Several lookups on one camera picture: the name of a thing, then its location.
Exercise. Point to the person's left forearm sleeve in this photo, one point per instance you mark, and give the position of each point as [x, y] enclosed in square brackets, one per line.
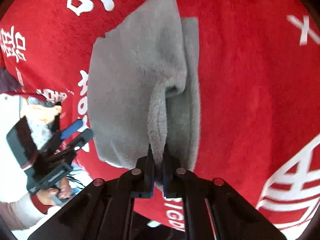
[24, 213]

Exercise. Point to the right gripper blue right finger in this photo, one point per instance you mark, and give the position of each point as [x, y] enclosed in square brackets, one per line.
[171, 181]

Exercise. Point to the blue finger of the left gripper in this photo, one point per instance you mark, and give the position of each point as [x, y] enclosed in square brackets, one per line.
[71, 129]
[81, 140]

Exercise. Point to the grey fleece garment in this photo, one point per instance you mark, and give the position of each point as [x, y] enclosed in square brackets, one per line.
[143, 87]

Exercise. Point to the pile of light clothes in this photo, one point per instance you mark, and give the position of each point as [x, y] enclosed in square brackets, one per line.
[41, 116]

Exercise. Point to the person's left hand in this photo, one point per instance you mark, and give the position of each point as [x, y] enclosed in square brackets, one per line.
[46, 196]

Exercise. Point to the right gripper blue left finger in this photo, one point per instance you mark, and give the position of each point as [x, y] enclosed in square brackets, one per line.
[144, 176]

